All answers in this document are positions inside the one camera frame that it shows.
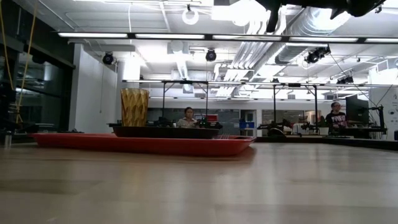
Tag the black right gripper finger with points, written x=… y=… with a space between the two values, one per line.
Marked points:
x=273 y=18
x=273 y=2

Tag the small metal cylinder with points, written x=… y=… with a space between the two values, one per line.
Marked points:
x=7 y=140

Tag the black computer monitor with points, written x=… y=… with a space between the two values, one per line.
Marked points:
x=357 y=109

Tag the black ceiling camera cluster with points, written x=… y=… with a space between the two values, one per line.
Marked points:
x=317 y=54

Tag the red sign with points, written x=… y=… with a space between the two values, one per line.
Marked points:
x=212 y=118

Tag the amber faceted cup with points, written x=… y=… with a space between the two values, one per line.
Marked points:
x=134 y=107

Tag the overhead LED light bar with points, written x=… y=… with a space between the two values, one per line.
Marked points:
x=169 y=36

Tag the red plastic tray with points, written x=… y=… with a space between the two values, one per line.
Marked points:
x=140 y=146

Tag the person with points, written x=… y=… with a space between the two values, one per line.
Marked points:
x=187 y=122
x=336 y=118

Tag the dark grey round plate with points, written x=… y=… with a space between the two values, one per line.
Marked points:
x=164 y=132

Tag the blue box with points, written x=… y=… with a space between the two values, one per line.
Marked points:
x=246 y=125

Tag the round black ceiling spotlight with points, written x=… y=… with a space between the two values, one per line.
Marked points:
x=108 y=58
x=211 y=55

